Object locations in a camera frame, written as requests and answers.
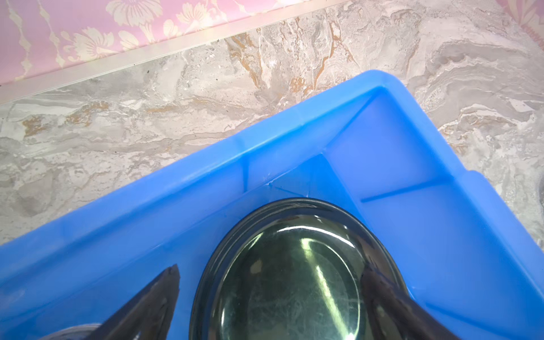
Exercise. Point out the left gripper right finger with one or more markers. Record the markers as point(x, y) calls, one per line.
point(409, 319)

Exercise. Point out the brown glass plate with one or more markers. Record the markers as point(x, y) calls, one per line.
point(78, 332)

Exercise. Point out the blue plastic bin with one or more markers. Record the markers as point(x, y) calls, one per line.
point(364, 146)

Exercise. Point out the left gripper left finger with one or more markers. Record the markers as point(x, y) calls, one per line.
point(148, 315)

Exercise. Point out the black round plate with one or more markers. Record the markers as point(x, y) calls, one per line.
point(292, 270)

